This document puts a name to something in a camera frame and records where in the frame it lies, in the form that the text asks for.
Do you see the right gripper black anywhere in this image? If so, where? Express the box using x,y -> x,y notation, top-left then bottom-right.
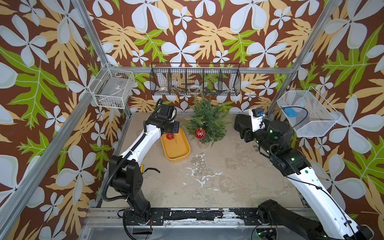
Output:
237,117 -> 279,159

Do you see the red grid-textured ball ornament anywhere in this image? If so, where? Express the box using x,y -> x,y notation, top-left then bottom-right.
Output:
166,133 -> 175,140

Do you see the large red glitter ball ornament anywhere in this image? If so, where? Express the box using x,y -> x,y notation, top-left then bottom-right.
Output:
195,128 -> 206,140

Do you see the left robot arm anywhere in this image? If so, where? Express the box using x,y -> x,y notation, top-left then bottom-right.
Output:
102,100 -> 180,224

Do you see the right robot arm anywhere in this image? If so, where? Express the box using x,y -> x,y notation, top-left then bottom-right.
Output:
234,114 -> 374,240

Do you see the small green christmas tree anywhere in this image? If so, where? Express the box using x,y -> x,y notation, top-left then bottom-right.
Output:
182,96 -> 230,146

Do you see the black plastic tool case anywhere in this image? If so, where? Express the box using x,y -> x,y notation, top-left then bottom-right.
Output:
234,114 -> 252,134

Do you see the yellow plastic tray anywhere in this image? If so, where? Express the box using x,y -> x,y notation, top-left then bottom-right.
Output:
161,128 -> 191,162

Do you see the blue object in basket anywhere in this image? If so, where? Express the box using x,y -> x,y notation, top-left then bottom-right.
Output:
284,107 -> 298,118

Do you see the black wire wall basket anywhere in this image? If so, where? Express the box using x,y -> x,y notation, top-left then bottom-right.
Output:
149,63 -> 242,96

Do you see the white wire basket left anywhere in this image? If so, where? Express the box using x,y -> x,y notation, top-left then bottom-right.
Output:
90,66 -> 135,109

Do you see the white wire basket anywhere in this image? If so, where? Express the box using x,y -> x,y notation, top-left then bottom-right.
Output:
90,66 -> 135,109
277,87 -> 342,138

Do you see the white wire basket right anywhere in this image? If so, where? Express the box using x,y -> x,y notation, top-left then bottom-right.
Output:
277,87 -> 342,138

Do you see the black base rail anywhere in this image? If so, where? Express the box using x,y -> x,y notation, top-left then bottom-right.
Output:
122,206 -> 286,226

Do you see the aluminium frame post left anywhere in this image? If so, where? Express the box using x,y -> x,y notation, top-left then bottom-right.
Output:
72,1 -> 132,120

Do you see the aluminium frame post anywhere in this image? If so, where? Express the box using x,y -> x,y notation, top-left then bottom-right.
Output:
72,1 -> 132,120
268,0 -> 340,115

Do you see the aluminium frame post right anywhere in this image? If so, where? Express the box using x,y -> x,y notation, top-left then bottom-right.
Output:
268,0 -> 340,115

